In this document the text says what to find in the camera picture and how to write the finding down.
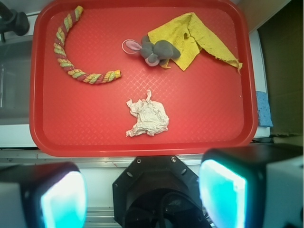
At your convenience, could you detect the yellow knitted cloth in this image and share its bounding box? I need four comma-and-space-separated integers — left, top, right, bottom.
147, 12, 243, 71

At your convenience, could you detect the black clamp knob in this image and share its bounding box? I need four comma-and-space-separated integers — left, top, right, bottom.
0, 2, 30, 43

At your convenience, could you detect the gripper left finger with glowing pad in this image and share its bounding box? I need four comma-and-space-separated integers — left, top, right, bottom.
0, 162, 88, 228

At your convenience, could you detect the black octagonal mount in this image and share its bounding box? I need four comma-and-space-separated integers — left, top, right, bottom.
112, 155, 211, 228

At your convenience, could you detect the blue sponge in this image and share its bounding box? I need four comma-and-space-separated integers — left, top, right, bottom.
256, 91, 273, 127

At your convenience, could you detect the gray plush mouse toy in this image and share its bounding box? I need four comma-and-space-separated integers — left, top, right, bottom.
122, 36, 181, 68

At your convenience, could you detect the red plastic tray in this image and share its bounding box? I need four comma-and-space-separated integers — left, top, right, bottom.
29, 0, 258, 157

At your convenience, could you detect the crumpled white paper towel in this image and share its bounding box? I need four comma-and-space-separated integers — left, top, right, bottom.
125, 90, 169, 137

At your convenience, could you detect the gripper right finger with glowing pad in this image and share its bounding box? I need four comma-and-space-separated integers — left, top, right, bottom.
198, 144, 304, 228

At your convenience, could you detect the multicolored twisted rope toy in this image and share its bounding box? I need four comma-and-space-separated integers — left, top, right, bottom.
53, 5, 122, 86

